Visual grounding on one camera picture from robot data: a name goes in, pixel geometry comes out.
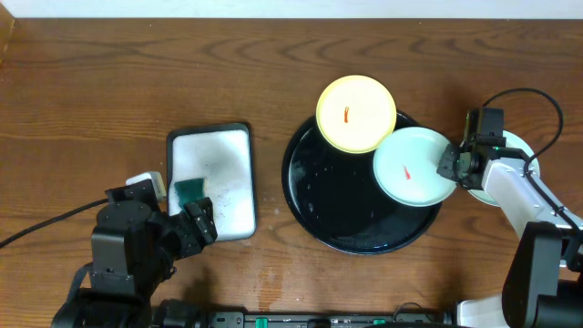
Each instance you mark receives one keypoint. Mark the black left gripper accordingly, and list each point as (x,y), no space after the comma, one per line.
(186,226)

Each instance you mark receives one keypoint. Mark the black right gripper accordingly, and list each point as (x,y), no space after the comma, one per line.
(444,164)

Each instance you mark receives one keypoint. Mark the green scrubbing sponge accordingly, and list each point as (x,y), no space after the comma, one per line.
(189,190)

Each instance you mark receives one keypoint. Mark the light green plate front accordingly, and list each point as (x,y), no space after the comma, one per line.
(515,142)

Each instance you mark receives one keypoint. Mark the light green plate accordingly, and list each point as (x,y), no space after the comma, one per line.
(515,142)
(405,167)

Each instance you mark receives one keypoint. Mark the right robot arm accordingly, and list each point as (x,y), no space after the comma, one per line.
(550,238)

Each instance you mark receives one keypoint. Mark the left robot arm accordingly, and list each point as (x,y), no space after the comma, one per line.
(134,248)

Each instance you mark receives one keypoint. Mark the black rectangular foam tray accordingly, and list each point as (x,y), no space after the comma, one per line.
(220,154)

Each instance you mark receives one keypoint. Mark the round black serving tray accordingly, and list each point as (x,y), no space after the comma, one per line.
(336,198)

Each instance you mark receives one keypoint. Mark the yellow plate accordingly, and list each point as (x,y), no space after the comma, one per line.
(355,114)

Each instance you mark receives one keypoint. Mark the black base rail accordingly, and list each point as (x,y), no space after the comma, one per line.
(300,320)

